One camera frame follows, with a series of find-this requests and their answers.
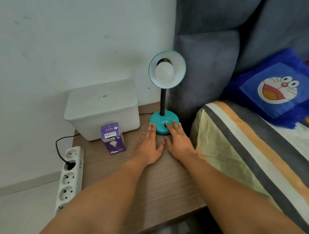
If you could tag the person's left hand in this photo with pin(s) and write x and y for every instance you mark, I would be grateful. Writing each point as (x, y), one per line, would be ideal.
(148, 149)

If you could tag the person's right hand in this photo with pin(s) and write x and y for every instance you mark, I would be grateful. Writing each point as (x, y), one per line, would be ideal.
(179, 144)

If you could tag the teal desk lamp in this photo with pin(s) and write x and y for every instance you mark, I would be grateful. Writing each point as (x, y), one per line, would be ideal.
(161, 120)

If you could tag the purple light bulb box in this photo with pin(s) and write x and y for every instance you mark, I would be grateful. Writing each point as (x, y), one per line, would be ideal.
(113, 144)

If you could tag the white plastic storage box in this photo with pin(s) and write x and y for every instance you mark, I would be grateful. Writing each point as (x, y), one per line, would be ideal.
(101, 98)
(91, 127)

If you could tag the white light bulb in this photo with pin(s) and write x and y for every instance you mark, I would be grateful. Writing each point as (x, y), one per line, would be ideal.
(164, 71)

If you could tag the person's left forearm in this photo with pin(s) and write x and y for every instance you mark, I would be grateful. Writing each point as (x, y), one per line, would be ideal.
(101, 200)

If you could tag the white power strip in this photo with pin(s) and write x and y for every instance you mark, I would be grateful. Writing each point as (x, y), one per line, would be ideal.
(67, 190)

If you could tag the brown wooden nightstand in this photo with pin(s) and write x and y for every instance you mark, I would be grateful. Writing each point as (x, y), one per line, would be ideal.
(164, 183)

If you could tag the grey padded headboard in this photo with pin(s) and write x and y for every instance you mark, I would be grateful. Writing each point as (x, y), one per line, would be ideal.
(210, 48)

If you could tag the blue cartoon cushion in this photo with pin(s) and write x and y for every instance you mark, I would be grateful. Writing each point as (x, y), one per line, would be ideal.
(277, 91)

